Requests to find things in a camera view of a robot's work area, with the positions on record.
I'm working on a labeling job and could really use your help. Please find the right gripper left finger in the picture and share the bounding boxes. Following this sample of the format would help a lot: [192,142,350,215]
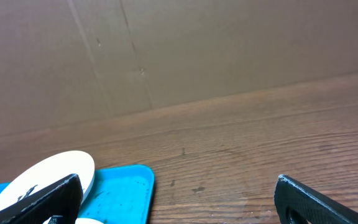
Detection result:
[0,174,83,224]

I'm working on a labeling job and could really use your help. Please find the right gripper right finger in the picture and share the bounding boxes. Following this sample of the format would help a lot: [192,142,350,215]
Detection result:
[273,174,358,224]

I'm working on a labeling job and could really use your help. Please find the teal plastic tray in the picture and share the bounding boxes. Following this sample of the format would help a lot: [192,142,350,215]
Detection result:
[0,165,155,223]

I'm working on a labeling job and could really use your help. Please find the yellow-green plate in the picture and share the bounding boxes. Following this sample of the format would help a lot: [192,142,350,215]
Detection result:
[43,218,104,224]

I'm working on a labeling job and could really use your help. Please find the white plate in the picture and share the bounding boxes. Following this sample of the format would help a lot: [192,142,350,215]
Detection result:
[0,151,95,211]

